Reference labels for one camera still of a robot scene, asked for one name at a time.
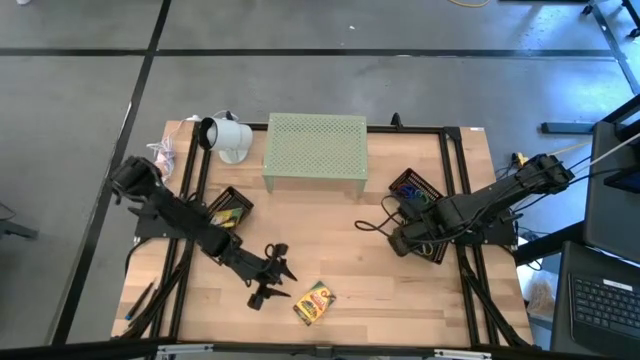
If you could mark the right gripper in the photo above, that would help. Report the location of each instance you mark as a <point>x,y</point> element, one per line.
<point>407,237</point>

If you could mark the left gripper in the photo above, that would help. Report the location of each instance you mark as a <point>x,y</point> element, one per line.
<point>262,272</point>

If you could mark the yellow rubber band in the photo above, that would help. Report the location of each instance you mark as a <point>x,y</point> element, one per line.
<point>427,250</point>

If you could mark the large crayon box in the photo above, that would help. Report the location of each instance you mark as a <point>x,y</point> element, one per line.
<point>314,303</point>

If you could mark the green rubber band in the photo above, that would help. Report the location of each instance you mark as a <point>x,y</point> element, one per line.
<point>425,196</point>

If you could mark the orange spiral band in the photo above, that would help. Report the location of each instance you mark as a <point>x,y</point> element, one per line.
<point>400,189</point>

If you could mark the small yellow crayon box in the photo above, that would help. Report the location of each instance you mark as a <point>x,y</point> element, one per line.
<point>227,218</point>

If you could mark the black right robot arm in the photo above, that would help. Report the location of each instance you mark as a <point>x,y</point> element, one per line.
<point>500,192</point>

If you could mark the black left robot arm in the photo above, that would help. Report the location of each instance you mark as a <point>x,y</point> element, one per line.
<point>175,215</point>

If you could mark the black crossbar silver brackets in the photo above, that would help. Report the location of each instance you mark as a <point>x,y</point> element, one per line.
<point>320,350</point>

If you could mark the green perforated metal riser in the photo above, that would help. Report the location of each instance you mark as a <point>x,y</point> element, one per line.
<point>315,145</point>

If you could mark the dark pen blue tip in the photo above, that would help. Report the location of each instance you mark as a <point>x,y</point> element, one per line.
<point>140,301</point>

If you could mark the bag of rubber bands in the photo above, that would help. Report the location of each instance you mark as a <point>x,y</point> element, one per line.
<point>541,297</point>

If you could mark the black floor foot bar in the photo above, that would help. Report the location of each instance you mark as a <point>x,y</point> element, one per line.
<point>565,128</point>

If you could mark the black laptop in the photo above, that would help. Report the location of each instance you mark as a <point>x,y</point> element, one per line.
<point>600,305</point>

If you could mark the grey stand leg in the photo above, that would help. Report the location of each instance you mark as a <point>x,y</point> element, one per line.
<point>17,230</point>

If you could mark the black chair base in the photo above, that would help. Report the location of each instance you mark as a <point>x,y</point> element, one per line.
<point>631,17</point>

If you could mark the black clamp bracket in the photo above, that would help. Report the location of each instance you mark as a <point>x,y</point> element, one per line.
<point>396,121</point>

